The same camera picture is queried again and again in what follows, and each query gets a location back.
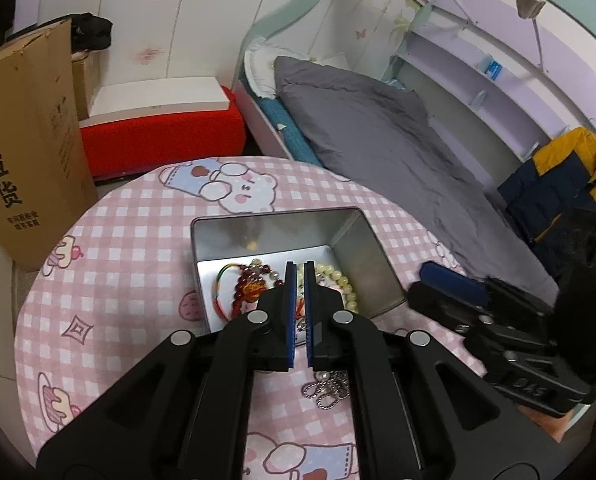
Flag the pale yellow bead bracelet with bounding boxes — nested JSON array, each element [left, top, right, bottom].
[[314, 261, 361, 314]]

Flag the white board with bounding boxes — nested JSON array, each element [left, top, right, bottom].
[[87, 76, 230, 121]]

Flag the beige hanging cloth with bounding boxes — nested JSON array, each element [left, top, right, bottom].
[[515, 0, 546, 20]]

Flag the blue bed sheet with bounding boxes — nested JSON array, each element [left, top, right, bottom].
[[255, 95, 325, 167]]

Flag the grey blanket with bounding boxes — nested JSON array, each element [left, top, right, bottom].
[[274, 55, 561, 307]]

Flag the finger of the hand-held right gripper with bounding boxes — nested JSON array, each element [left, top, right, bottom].
[[408, 282, 484, 334], [419, 261, 488, 307]]

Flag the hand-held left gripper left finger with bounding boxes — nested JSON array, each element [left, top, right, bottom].
[[37, 261, 297, 480]]

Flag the lilac wall shelf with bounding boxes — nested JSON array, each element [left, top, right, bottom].
[[393, 2, 596, 163]]

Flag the white and teal bed frame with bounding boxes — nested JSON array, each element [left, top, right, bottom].
[[230, 0, 528, 173]]

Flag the tall cardboard box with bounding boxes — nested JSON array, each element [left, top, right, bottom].
[[0, 17, 99, 273]]

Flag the red bead bracelet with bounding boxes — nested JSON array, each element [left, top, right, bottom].
[[228, 258, 285, 322]]

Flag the pink checked tablecloth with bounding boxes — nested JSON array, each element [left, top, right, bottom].
[[14, 156, 488, 480]]

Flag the black cloth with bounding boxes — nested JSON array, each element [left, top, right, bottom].
[[70, 12, 114, 54]]

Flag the silver chain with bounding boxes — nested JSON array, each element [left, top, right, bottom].
[[302, 370, 351, 410]]

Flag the colourful string bracelet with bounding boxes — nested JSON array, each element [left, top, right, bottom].
[[212, 262, 245, 324]]

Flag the silver metal tin box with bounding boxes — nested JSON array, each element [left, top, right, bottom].
[[190, 206, 409, 334]]

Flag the white pillow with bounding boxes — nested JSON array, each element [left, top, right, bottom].
[[243, 42, 349, 101]]

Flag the small cardboard box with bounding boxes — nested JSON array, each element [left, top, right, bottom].
[[70, 50, 102, 121]]

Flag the yellow and navy jacket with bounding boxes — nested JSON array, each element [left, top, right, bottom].
[[498, 127, 596, 257]]

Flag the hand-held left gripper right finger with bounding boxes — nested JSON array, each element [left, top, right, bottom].
[[305, 261, 568, 480]]

